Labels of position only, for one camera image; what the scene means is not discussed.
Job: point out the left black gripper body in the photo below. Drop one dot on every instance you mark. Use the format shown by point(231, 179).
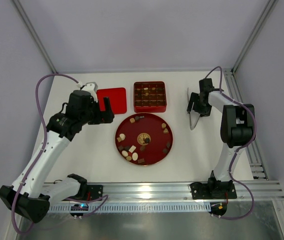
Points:
point(101, 115)

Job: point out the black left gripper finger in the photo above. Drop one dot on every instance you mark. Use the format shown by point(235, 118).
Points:
point(107, 105)
point(95, 106)

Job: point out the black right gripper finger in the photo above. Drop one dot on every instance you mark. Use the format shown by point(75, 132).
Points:
point(205, 111)
point(193, 100)

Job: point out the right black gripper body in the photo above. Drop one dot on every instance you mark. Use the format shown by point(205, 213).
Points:
point(197, 106)

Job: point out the red square box lid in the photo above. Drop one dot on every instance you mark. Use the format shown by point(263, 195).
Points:
point(117, 97)

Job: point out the steel tongs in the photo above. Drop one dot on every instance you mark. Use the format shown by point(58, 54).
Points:
point(193, 123)

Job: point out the red square chocolate box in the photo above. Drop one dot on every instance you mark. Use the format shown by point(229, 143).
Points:
point(155, 102)

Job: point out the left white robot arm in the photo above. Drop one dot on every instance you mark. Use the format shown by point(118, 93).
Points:
point(26, 196)

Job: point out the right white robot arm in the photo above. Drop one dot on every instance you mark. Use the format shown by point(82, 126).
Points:
point(237, 131)

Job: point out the white heart chocolate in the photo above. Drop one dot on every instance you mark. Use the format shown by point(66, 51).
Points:
point(122, 136)

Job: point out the tan flower chocolate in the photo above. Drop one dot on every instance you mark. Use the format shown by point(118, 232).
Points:
point(163, 125)

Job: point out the white rectangular chocolate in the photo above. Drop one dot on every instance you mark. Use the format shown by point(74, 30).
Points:
point(132, 149)

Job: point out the white spiral round chocolate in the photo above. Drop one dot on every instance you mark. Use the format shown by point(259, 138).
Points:
point(124, 153)

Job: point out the brown round chocolate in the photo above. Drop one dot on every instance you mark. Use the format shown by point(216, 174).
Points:
point(142, 148)

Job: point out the white oval chocolate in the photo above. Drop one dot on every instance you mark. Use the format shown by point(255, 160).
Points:
point(135, 156)

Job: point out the brown cup chocolate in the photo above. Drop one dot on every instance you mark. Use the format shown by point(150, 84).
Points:
point(165, 150)

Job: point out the brown striped square chocolate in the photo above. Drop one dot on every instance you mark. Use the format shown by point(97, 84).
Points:
point(140, 161)

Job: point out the round red lacquer plate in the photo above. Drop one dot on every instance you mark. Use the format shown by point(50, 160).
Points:
point(144, 139)

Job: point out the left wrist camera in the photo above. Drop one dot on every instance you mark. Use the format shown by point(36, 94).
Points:
point(90, 87)

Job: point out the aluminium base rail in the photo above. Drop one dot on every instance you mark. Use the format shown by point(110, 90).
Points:
point(260, 189)

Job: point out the perforated cable duct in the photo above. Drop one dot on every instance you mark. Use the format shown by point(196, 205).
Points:
point(130, 207)

